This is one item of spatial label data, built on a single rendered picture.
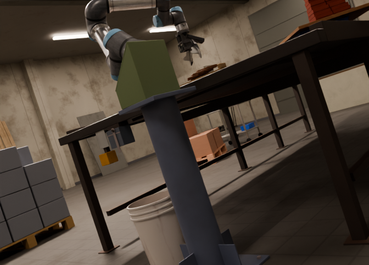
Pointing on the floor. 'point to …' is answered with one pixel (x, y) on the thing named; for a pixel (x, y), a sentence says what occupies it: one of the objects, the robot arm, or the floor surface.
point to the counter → (346, 88)
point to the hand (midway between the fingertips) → (197, 61)
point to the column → (188, 185)
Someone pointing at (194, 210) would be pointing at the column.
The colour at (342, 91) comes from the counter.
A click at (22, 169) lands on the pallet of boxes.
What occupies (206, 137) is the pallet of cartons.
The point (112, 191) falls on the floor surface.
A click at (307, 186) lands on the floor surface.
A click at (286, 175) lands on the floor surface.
